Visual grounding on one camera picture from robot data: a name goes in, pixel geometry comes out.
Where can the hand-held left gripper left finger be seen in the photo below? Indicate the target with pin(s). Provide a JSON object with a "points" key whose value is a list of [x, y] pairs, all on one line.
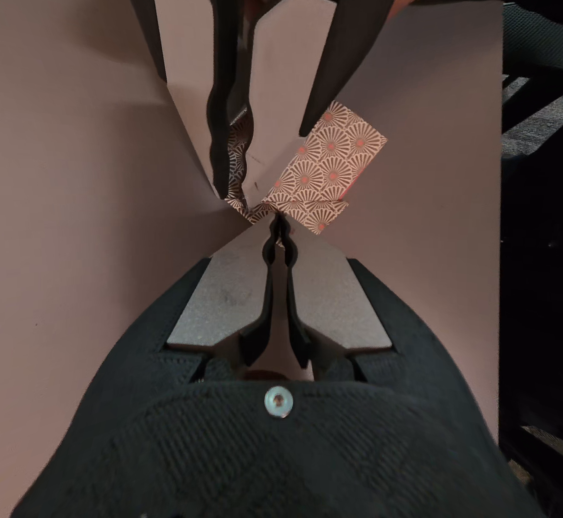
{"points": [[220, 307]]}

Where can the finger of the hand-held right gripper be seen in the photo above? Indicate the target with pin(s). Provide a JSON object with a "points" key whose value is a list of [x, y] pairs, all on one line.
{"points": [[184, 43], [281, 87]]}

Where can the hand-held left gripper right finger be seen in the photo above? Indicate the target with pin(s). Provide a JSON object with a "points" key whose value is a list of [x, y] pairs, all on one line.
{"points": [[338, 307]]}

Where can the fan-patterned origami paper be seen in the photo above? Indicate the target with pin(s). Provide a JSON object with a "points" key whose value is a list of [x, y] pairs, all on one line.
{"points": [[330, 166]]}

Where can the black mesh office chair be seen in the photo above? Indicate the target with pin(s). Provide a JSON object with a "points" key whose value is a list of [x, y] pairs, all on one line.
{"points": [[532, 43]]}

